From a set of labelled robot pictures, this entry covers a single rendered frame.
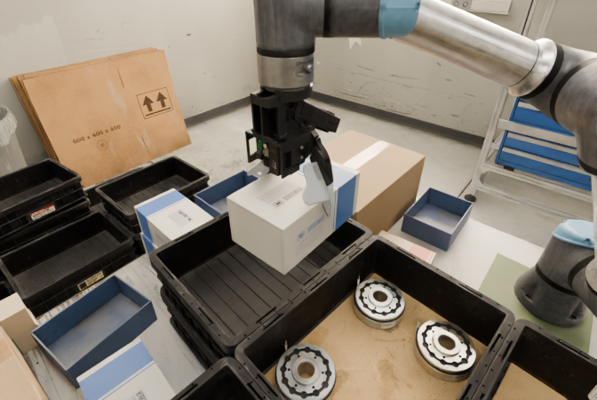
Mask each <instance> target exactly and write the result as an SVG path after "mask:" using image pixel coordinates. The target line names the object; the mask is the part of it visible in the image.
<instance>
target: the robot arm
mask: <svg viewBox="0 0 597 400"><path fill-rule="evenodd" d="M253 8H254V21H255V35H256V48H257V50H256V54H257V67H258V80H259V83H260V90H258V91H255V92H251V93H250V95H251V116H252V127H253V128H250V129H249V130H247V131H245V139H246V148H247V158H248V163H251V162H253V161H255V160H257V159H259V160H260V161H259V162H258V163H256V164H255V165H253V166H252V167H251V168H250V169H249V170H248V171H247V175H248V176H250V175H252V174H255V173H259V172H260V177H263V176H264V175H266V174H269V173H272V174H274V175H276V176H280V175H281V179H284V178H286V177H287V176H289V175H292V174H293V173H295V172H297V171H298V170H299V166H300V165H301V164H303V163H304V162H305V159H307V158H308V157H309V159H310V162H311V163H308V164H305V165H304V167H303V173H304V176H305V178H306V187H305V189H304V191H303V194H302V198H303V201H304V203H305V204H306V205H313V204H318V203H321V202H322V206H323V208H324V210H325V212H326V214H327V216H328V217H330V216H331V215H332V209H333V199H334V198H333V197H334V189H333V181H334V179H333V172H332V166H331V160H330V156H329V154H328V152H327V150H326V148H325V147H324V145H323V144H322V141H321V138H320V137H319V134H318V132H317V131H319V132H327V133H329V132H335V133H336V131H337V129H338V125H339V122H340V118H338V117H336V116H335V114H334V113H332V112H330V111H329V110H327V109H321V108H318V107H316V106H314V105H312V104H310V103H308V102H306V101H304V100H306V99H308V98H309V97H311V96H312V94H313V81H314V46H315V38H316V37H322V38H380V39H382V40H385V39H387V38H389V39H392V40H394V41H395V42H398V43H400V44H404V45H407V46H409V47H411V48H413V49H416V50H418V51H421V52H424V53H426V54H428V55H431V56H433V57H435V58H437V59H440V60H444V61H446V62H448V63H450V64H453V65H455V66H458V67H460V68H463V69H465V70H468V71H470V72H473V73H475V74H477V75H479V76H483V77H486V78H488V79H490V80H492V81H495V82H497V83H500V84H502V85H505V88H506V90H507V92H508V93H509V94H511V95H513V96H515V97H517V98H519V99H522V100H525V101H526V102H528V103H529V104H530V105H532V106H533V107H535V108H537V109H538V110H539V111H541V112H542V113H544V114H545V115H546V116H548V117H549V118H551V119H552V120H553V121H554V122H555V123H557V124H558V125H560V126H561V127H563V128H564V129H566V130H568V131H569V132H571V133H573V134H574V135H575V137H576V140H577V160H578V164H579V166H580V167H581V169H582V170H583V171H585V172H586V173H588V174H590V175H591V180H592V199H593V223H592V222H589V221H585V220H565V221H563V222H562V223H560V225H559V226H558V228H557V229H556V230H555V231H554V232H553V233H552V237H551V239H550V240H549V242H548V244H547V245H546V247H545V249H544V250H543V252H542V254H541V256H540V257H539V259H538V261H537V263H536V265H535V266H533V267H532V268H530V269H529V270H527V271H526V272H524V273H523V274H521V275H520V276H519V277H518V279H517V281H516V282H515V284H514V293H515V295H516V297H517V299H518V301H519V302H520V303H521V304H522V305H523V306H524V307H525V308H526V309H527V310H528V311H529V312H530V313H531V314H533V315H534V316H536V317H538V318H540V319H541V320H543V321H545V322H547V323H549V324H553V325H557V326H560V327H575V326H578V325H580V324H581V323H582V321H583V320H584V319H585V317H586V314H587V309H590V311H591V312H592V313H593V314H594V316H595V317H596V318H597V52H589V51H585V50H580V49H576V48H573V47H569V46H566V45H562V44H558V43H555V42H554V41H552V40H549V39H545V38H544V39H539V40H537V41H532V40H530V39H528V38H526V37H524V36H520V35H518V34H516V33H514V32H512V31H510V30H507V29H505V28H501V27H500V26H498V25H495V24H493V23H491V22H488V21H486V20H483V19H481V18H479V17H476V16H474V15H472V14H470V13H468V12H464V11H462V10H460V9H458V8H456V7H454V6H451V5H449V4H445V3H444V2H442V1H439V0H253ZM315 129H316V130H317V131H316V130H315ZM252 138H256V145H257V151H255V152H254V153H253V154H251V152H250V143H249V140H250V139H252Z"/></svg>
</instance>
